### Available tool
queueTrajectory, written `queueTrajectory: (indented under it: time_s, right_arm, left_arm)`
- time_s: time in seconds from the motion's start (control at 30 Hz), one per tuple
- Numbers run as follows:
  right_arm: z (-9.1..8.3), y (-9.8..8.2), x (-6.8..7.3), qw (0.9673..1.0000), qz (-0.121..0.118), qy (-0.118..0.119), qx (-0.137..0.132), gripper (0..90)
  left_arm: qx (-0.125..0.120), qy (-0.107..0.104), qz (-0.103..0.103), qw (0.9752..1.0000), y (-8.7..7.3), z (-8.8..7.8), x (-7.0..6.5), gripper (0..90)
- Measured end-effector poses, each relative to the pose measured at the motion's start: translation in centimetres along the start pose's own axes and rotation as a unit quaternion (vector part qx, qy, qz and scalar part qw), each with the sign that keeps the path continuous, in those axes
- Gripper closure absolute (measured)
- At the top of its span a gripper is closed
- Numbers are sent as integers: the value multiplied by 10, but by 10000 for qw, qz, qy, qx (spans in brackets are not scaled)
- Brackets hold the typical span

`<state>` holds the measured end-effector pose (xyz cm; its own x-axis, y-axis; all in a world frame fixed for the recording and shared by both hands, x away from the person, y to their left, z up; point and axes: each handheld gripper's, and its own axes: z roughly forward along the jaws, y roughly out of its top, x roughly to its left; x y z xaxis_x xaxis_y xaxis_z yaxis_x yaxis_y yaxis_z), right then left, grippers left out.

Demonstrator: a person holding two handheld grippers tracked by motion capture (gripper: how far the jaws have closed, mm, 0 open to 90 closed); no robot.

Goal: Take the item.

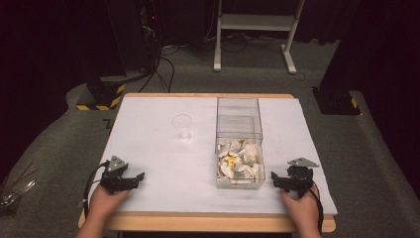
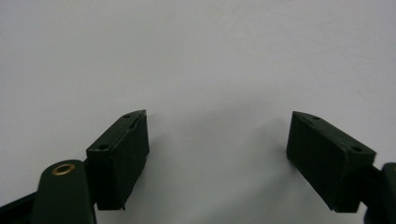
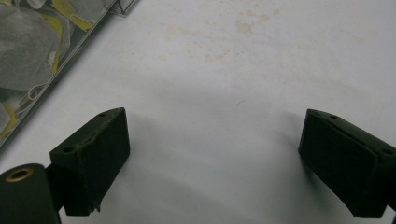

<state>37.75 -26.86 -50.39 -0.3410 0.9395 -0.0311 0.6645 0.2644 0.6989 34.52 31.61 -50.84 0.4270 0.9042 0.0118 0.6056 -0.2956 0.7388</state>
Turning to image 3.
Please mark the pile of tea bags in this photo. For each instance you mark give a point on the pile of tea bags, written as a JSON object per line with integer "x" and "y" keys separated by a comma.
{"x": 34, "y": 53}

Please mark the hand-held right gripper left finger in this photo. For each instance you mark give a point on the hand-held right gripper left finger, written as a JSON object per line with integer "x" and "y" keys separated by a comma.
{"x": 90, "y": 161}

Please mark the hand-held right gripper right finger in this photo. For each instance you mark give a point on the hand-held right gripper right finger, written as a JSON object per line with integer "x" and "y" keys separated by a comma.
{"x": 345, "y": 165}

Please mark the clear plastic box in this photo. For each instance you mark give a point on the clear plastic box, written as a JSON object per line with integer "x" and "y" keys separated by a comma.
{"x": 53, "y": 59}

